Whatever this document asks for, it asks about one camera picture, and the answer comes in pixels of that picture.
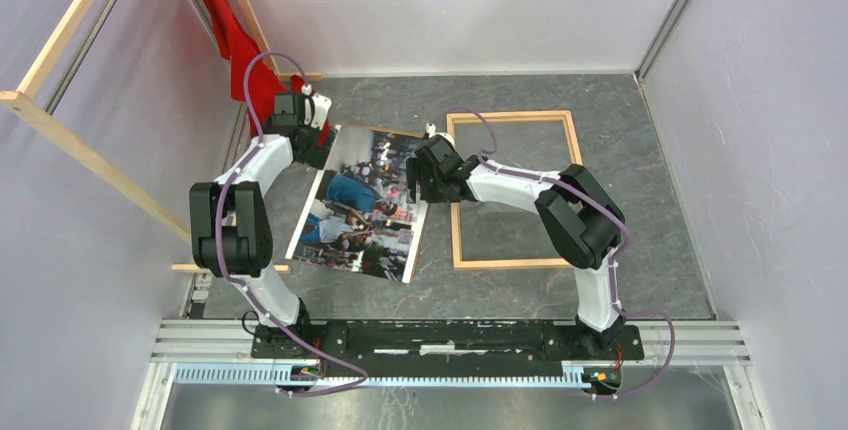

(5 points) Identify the white slotted cable duct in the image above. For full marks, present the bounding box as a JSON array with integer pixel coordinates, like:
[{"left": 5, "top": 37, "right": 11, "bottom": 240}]
[{"left": 174, "top": 363, "right": 590, "bottom": 390}]

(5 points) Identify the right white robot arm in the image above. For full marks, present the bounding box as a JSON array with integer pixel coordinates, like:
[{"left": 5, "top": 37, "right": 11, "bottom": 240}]
[{"left": 407, "top": 133, "right": 632, "bottom": 358}]

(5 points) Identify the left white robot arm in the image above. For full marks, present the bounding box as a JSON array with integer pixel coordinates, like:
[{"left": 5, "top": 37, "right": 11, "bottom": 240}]
[{"left": 189, "top": 85, "right": 335, "bottom": 358}]

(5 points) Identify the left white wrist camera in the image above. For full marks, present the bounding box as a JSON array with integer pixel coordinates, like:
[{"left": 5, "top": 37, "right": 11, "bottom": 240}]
[{"left": 301, "top": 84, "right": 332, "bottom": 130}]

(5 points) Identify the light wooden picture frame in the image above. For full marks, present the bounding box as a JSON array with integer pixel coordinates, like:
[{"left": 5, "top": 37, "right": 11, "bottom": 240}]
[{"left": 445, "top": 108, "right": 582, "bottom": 271}]

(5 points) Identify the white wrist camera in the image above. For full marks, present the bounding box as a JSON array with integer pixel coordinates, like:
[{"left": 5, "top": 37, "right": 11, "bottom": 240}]
[
  {"left": 423, "top": 122, "right": 456, "bottom": 149},
  {"left": 301, "top": 84, "right": 332, "bottom": 130}
]

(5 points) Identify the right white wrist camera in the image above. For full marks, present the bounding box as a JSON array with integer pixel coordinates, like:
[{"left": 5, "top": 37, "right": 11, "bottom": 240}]
[{"left": 423, "top": 122, "right": 456, "bottom": 149}]

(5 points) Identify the red cloth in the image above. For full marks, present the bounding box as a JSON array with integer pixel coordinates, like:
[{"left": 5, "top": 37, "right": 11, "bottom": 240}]
[{"left": 202, "top": 0, "right": 311, "bottom": 137}]

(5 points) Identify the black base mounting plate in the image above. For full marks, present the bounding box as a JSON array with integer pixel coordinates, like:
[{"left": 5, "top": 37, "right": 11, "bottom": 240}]
[{"left": 249, "top": 319, "right": 645, "bottom": 378}]

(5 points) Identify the large wooden rack frame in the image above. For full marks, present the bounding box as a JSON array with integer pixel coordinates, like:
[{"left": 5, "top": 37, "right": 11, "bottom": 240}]
[{"left": 0, "top": 0, "right": 325, "bottom": 276}]

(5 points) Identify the large printed photo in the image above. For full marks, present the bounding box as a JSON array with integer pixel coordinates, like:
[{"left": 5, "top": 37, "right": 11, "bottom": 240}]
[{"left": 285, "top": 125, "right": 427, "bottom": 284}]

